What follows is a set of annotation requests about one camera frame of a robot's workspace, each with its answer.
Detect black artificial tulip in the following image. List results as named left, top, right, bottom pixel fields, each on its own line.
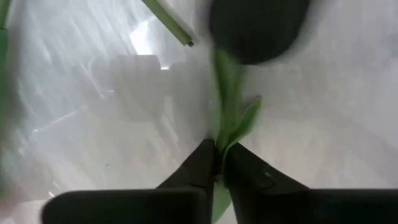
left=208, top=0, right=312, bottom=223

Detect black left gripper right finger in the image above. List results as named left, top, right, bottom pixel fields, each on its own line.
left=223, top=142, right=398, bottom=224

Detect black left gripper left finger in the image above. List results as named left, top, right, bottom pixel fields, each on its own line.
left=42, top=138, right=217, bottom=224

